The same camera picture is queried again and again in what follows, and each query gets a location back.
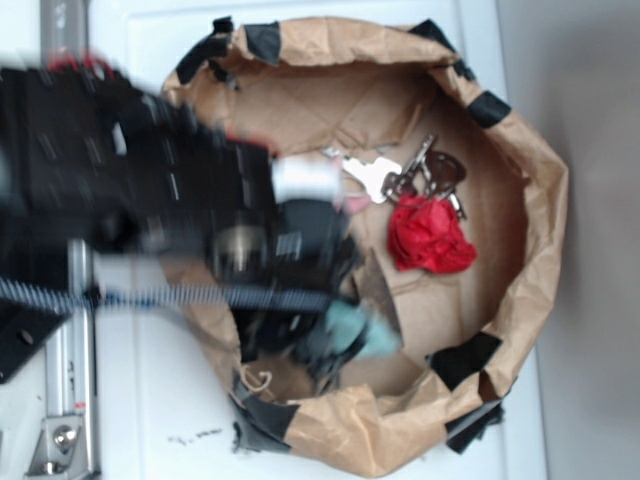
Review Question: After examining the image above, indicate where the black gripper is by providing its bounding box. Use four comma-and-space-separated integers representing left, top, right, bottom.
211, 157, 359, 395

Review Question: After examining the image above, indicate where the light blue cloth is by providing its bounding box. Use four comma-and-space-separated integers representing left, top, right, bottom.
325, 300, 402, 359

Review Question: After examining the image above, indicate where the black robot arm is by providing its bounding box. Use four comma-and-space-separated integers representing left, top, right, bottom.
1, 58, 370, 380

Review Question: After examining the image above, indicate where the red crumpled cloth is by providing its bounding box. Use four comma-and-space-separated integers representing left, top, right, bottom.
387, 195, 477, 274

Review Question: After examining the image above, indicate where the dark wood piece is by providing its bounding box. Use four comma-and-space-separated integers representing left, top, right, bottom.
352, 248, 401, 334

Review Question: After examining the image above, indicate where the pink plush bunny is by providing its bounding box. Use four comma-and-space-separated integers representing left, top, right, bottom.
333, 194, 372, 216

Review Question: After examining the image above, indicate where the large silver key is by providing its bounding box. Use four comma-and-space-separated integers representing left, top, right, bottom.
319, 147, 403, 204

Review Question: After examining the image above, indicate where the brown paper bag bin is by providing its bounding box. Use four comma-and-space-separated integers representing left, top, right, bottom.
162, 17, 568, 478

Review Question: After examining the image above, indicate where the key ring with small keys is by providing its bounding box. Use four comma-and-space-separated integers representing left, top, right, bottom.
382, 132, 468, 221

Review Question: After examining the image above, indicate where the aluminium frame rail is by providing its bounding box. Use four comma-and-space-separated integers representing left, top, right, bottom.
40, 1, 101, 479

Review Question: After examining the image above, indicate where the metal corner bracket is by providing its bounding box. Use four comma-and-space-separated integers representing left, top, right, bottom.
23, 415, 90, 479

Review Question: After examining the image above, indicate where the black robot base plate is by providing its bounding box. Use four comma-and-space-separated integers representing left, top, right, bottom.
0, 303, 67, 384

